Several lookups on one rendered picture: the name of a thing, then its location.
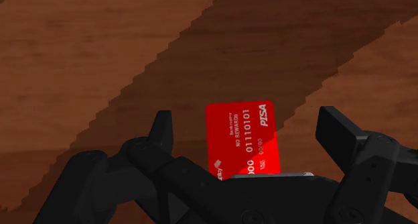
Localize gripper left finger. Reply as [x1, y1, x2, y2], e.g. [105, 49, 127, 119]
[32, 110, 210, 224]

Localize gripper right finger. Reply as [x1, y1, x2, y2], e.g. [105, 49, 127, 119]
[315, 106, 418, 224]

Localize red plastic card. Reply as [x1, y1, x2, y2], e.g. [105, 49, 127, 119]
[205, 100, 281, 181]

